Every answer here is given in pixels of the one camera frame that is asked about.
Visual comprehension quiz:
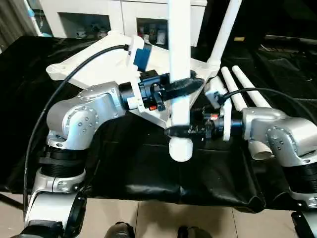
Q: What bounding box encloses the white pipe with blue bands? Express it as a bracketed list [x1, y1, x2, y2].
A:
[24, 0, 43, 36]

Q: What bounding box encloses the dark metal bar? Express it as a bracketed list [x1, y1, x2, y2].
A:
[264, 34, 317, 43]

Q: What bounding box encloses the black right camera cable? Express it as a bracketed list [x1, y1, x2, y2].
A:
[217, 87, 317, 124]

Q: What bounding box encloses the dark left robot foot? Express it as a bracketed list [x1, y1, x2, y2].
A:
[103, 222, 136, 238]

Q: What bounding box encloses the black work mat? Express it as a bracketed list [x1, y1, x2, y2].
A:
[0, 35, 317, 214]

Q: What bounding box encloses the white glass door cabinet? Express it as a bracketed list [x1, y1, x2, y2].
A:
[40, 0, 208, 48]

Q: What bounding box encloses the grey curtain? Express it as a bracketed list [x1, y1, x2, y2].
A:
[0, 0, 38, 53]

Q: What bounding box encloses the black left camera cable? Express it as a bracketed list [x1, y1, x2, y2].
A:
[23, 44, 131, 217]

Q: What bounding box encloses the white plastic table top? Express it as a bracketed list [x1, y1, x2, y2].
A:
[46, 31, 221, 131]

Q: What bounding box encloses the black metal table leg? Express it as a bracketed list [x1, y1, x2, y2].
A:
[0, 192, 25, 208]

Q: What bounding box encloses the black camera cable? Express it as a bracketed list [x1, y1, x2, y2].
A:
[23, 44, 131, 217]
[217, 87, 317, 124]

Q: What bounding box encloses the dark right robot foot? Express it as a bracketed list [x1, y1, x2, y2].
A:
[176, 225, 211, 238]

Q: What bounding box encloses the dark robot foot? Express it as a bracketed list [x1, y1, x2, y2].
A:
[176, 225, 211, 238]
[103, 222, 136, 238]

